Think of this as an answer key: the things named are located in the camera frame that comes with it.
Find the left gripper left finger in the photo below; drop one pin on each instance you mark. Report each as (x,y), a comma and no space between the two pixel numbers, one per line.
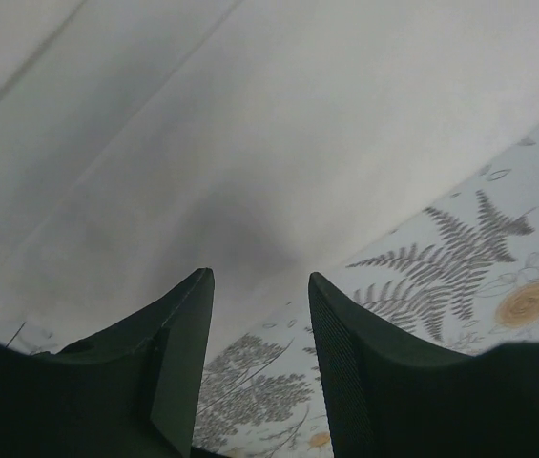
(129,390)

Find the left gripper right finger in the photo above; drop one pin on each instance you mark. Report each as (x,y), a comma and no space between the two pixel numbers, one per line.
(388,393)

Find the white t shirt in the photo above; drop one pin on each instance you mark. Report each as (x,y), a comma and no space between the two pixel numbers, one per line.
(141,140)

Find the floral patterned table mat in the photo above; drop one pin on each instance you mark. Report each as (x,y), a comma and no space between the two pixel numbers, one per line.
(463,274)

